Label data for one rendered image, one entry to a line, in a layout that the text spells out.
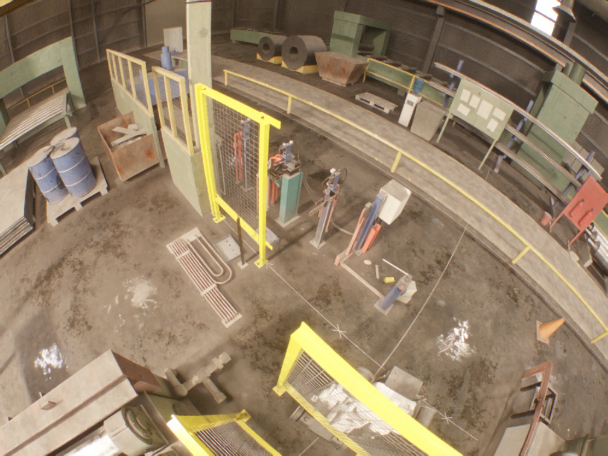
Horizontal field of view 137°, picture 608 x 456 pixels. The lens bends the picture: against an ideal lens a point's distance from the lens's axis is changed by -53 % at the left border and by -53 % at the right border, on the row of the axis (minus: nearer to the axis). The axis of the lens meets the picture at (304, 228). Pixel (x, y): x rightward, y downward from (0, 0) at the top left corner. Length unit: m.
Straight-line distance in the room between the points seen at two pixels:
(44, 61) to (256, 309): 10.06
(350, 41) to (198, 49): 9.26
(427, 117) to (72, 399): 7.72
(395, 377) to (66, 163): 4.71
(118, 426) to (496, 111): 7.75
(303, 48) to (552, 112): 8.94
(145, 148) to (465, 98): 7.11
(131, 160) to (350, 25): 9.65
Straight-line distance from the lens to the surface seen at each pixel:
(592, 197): 7.85
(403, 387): 1.42
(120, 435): 1.58
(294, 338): 0.85
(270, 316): 2.80
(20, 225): 5.30
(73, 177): 4.69
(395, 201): 2.88
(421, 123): 7.28
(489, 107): 7.07
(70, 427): 1.80
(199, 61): 2.84
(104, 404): 1.63
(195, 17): 2.77
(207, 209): 3.63
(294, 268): 3.09
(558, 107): 9.50
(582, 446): 3.97
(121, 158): 4.57
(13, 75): 10.79
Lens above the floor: 2.62
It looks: 49 degrees down
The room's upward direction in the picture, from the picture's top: 11 degrees clockwise
